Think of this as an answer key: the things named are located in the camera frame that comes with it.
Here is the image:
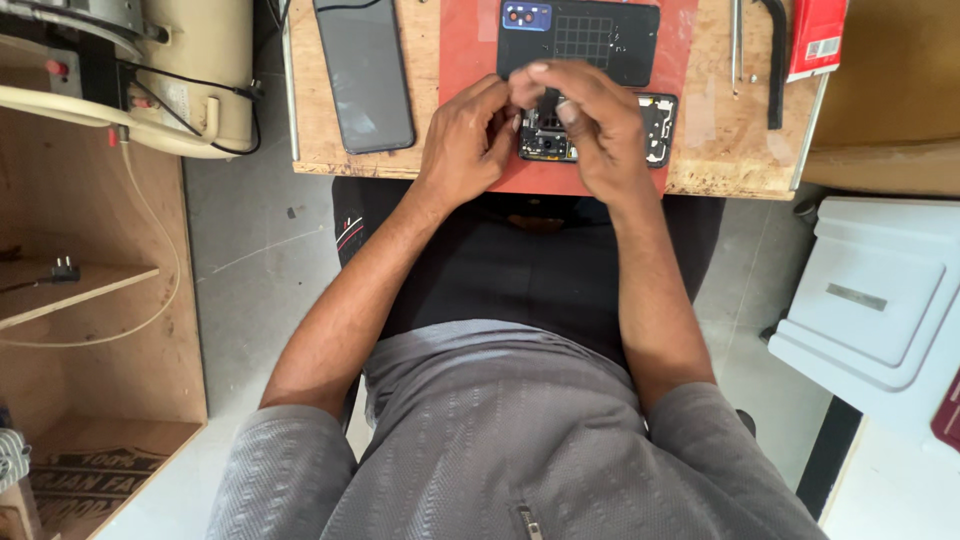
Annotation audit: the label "person's right hand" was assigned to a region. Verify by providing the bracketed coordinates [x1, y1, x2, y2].
[507, 60, 667, 213]

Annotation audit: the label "person's left hand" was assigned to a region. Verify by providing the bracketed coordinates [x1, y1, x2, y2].
[414, 73, 526, 210]

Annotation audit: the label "black phone chassis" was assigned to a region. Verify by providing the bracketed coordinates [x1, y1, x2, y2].
[516, 88, 679, 169]

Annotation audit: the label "red work mat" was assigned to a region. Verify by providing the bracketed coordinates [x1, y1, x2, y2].
[438, 0, 700, 198]

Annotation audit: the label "black phone back cover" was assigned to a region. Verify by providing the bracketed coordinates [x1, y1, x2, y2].
[495, 0, 662, 89]

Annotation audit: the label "black trousers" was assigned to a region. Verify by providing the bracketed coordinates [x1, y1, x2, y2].
[331, 176, 727, 372]

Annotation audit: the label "metal tweezers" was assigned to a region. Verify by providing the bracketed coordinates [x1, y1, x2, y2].
[730, 0, 745, 98]

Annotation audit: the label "metal rod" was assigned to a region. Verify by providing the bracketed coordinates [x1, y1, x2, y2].
[279, 0, 302, 163]

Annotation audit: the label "black pry tool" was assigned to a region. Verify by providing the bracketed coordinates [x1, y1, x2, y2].
[753, 0, 789, 132]

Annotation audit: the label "red cardboard box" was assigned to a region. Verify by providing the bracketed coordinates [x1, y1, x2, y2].
[785, 0, 850, 84]

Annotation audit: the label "cream air compressor tank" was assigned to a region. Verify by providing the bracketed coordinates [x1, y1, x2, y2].
[0, 0, 257, 160]

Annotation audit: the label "grey textured shirt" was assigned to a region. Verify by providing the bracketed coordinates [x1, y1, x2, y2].
[206, 318, 830, 540]

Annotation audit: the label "brown cardboard carton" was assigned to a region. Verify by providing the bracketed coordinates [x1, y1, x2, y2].
[801, 0, 960, 199]

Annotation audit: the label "white plastic stool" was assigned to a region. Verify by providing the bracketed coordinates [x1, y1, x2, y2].
[767, 195, 960, 455]

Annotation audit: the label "black power plug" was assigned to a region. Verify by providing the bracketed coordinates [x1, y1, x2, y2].
[37, 255, 82, 286]

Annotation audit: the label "wooden shelf unit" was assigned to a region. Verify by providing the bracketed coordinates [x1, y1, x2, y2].
[0, 105, 209, 540]

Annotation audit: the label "maroon case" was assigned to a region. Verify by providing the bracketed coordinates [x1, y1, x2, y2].
[930, 371, 960, 453]

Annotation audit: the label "printed cardboard sheet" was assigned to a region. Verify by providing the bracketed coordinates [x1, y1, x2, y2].
[28, 445, 171, 540]

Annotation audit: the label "black power cable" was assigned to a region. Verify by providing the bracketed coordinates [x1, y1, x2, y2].
[118, 60, 265, 159]

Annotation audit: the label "cream hose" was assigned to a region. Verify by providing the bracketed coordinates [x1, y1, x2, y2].
[0, 138, 183, 349]

